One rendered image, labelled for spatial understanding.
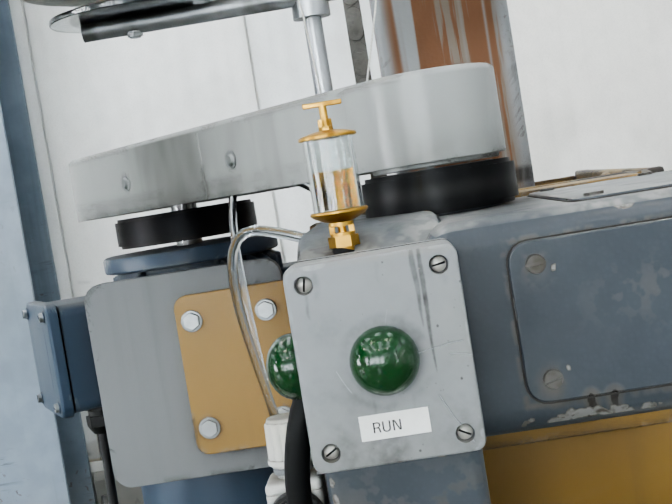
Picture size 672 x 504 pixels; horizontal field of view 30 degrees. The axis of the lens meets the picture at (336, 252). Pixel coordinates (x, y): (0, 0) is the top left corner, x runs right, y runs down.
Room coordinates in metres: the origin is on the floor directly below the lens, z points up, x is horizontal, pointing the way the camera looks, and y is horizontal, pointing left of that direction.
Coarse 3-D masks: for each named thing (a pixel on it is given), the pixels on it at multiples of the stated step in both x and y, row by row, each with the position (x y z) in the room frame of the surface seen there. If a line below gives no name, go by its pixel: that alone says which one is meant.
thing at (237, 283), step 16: (240, 240) 0.69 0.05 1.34; (240, 256) 0.86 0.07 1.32; (240, 272) 0.86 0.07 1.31; (240, 288) 0.86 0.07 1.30; (240, 304) 0.75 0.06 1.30; (240, 320) 0.76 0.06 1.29; (256, 336) 0.85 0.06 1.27; (256, 352) 0.78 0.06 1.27; (256, 368) 0.79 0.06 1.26; (272, 400) 0.81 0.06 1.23
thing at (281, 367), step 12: (288, 336) 0.55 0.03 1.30; (276, 348) 0.55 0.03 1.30; (288, 348) 0.54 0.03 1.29; (276, 360) 0.54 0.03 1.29; (288, 360) 0.54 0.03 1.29; (276, 372) 0.54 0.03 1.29; (288, 372) 0.54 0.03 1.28; (276, 384) 0.54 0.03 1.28; (288, 384) 0.54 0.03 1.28; (288, 396) 0.55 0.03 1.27; (300, 396) 0.55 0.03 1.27
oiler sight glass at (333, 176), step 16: (304, 144) 0.61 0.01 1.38; (320, 144) 0.60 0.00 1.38; (336, 144) 0.60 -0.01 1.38; (352, 144) 0.61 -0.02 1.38; (320, 160) 0.60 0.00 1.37; (336, 160) 0.60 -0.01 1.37; (352, 160) 0.61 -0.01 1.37; (320, 176) 0.60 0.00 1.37; (336, 176) 0.60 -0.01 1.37; (352, 176) 0.61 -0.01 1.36; (320, 192) 0.60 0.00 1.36; (336, 192) 0.60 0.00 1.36; (352, 192) 0.60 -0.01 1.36; (320, 208) 0.61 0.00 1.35; (336, 208) 0.60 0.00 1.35
